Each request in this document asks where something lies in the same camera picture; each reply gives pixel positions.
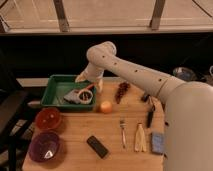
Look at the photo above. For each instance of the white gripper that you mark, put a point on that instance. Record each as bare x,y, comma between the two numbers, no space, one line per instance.
92,73

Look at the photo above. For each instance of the orange bowl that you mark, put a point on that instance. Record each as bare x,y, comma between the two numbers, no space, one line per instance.
48,119

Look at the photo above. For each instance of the purple bowl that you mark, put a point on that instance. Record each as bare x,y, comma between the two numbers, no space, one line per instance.
44,146

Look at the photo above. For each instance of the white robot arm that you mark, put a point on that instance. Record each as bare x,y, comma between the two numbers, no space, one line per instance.
188,132

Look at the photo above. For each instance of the grey cloth in tray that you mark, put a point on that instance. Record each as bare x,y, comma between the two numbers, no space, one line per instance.
72,97

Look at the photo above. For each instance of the green plastic tray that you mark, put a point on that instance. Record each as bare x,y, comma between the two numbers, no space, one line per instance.
60,85

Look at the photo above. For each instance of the orange carrot toy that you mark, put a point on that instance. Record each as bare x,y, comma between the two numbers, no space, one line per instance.
84,89

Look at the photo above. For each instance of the yellow apple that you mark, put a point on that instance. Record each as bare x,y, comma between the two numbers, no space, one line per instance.
106,107

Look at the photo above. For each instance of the dark red grape bunch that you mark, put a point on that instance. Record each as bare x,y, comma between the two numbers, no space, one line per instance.
121,91

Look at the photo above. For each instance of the silver fork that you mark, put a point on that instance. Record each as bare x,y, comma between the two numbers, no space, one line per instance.
122,126

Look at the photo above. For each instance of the small black object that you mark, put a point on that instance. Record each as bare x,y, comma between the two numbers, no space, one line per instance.
145,97

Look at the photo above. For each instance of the black rectangular remote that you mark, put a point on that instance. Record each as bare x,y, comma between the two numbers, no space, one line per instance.
98,147

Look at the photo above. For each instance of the dark chair at left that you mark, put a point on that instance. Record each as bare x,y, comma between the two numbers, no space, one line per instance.
15,115

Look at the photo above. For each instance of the cream corn husk toy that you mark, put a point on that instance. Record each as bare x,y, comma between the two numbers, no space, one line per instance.
140,139

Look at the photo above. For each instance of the blue sponge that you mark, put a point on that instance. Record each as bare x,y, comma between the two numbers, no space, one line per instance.
157,143

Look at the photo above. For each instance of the grey bowl in background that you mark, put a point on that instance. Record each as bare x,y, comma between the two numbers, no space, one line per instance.
184,73

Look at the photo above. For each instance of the black handled knife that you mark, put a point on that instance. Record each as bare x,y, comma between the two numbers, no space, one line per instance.
150,116

